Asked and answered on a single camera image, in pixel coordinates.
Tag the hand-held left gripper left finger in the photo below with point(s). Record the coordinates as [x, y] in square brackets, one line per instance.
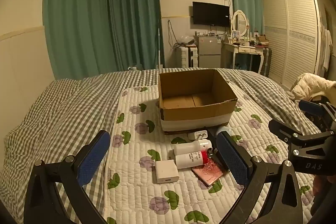
[93, 159]

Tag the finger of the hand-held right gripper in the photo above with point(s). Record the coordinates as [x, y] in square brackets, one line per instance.
[311, 107]
[283, 130]

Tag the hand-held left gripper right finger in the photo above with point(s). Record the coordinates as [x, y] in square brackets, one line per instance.
[233, 159]

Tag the large white bottle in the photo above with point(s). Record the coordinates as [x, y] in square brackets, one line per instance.
[224, 130]

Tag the white bottle with red label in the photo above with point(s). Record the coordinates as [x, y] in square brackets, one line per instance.
[189, 160]

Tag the white plug adapter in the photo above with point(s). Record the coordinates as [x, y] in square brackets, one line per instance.
[195, 135]

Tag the white bottle with pink cap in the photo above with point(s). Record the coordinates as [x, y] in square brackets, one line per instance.
[189, 147]

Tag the cardboard box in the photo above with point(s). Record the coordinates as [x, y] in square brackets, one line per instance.
[183, 119]

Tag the white square charger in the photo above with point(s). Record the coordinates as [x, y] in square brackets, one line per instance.
[166, 171]

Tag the person's right hand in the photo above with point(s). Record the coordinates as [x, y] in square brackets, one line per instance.
[319, 187]

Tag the white puffer jacket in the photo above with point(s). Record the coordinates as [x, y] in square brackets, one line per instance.
[312, 85]

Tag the quilted floral mat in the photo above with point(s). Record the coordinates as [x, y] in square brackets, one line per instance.
[136, 195]

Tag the grey checked blanket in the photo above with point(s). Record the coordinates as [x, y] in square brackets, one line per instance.
[60, 113]

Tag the hanging white towels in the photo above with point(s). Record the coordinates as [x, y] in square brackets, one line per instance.
[326, 48]

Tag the dark suitcase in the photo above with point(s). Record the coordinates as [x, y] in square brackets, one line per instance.
[266, 62]

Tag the white louvred wardrobe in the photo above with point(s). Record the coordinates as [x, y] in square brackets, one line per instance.
[291, 35]

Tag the brown box on table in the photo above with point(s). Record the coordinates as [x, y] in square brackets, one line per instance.
[262, 40]

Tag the white dressing table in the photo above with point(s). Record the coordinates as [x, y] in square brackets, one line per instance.
[242, 49]

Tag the small silver fridge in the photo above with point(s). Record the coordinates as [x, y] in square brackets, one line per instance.
[208, 52]

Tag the white oval mirror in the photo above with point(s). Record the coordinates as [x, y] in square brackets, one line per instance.
[239, 22]

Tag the white suitcase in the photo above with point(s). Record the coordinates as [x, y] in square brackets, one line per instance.
[187, 57]

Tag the light green curtain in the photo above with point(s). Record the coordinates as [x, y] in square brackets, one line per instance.
[245, 1]

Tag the white standing pole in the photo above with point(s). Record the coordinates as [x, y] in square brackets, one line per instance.
[159, 50]

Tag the clear plastic bags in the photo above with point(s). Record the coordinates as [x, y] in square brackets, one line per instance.
[185, 40]

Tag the wide green curtain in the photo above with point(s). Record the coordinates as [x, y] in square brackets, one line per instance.
[76, 19]

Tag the narrow green curtain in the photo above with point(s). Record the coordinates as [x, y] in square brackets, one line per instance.
[134, 16]

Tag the black wall television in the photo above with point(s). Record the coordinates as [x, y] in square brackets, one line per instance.
[210, 14]

